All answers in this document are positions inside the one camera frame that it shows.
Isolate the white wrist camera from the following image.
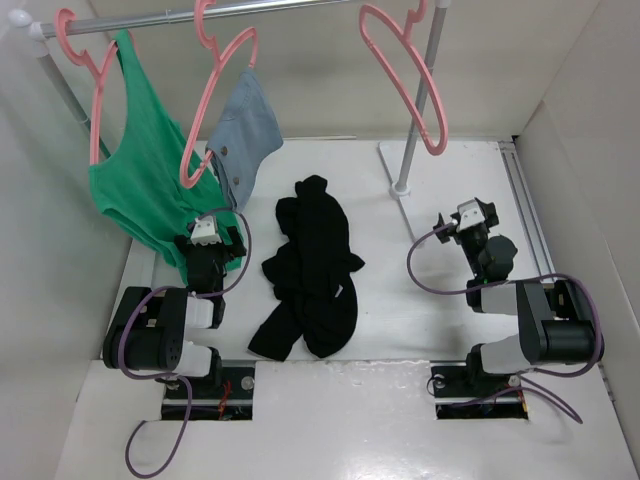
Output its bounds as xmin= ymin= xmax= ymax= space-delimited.
xmin=190 ymin=215 xmax=222 ymax=246
xmin=451 ymin=199 xmax=486 ymax=232

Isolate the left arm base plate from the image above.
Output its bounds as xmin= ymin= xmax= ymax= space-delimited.
xmin=160 ymin=360 xmax=256 ymax=421

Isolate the pink hanger with green top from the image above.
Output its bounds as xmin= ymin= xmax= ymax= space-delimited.
xmin=54 ymin=8 xmax=118 ymax=166

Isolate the pink hanger with denim shirt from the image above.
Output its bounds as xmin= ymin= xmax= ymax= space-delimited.
xmin=179 ymin=0 xmax=258 ymax=189

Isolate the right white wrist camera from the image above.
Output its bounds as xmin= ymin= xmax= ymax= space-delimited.
xmin=451 ymin=199 xmax=486 ymax=232

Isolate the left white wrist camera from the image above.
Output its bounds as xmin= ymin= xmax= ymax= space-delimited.
xmin=190 ymin=215 xmax=222 ymax=246

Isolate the black t shirt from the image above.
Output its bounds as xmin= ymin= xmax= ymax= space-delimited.
xmin=248 ymin=175 xmax=365 ymax=361

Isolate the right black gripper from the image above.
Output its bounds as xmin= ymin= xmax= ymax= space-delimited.
xmin=434 ymin=199 xmax=499 ymax=279

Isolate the pink plastic hanger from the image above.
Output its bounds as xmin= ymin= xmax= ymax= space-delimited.
xmin=358 ymin=0 xmax=448 ymax=156

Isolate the silver clothes rack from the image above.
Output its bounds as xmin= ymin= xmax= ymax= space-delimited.
xmin=8 ymin=0 xmax=450 ymax=241

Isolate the light blue denim shirt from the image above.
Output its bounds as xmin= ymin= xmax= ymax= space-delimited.
xmin=206 ymin=68 xmax=283 ymax=212

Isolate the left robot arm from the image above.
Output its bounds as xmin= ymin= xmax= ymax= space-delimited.
xmin=102 ymin=217 xmax=247 ymax=397

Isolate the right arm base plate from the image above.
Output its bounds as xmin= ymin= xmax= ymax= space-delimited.
xmin=427 ymin=361 xmax=529 ymax=420

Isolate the aluminium rail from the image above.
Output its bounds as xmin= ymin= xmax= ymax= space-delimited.
xmin=498 ymin=141 xmax=555 ymax=274

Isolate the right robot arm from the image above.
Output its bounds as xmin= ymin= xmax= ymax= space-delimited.
xmin=434 ymin=198 xmax=605 ymax=394

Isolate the green tank top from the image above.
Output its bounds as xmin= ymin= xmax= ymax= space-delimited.
xmin=89 ymin=30 xmax=226 ymax=277

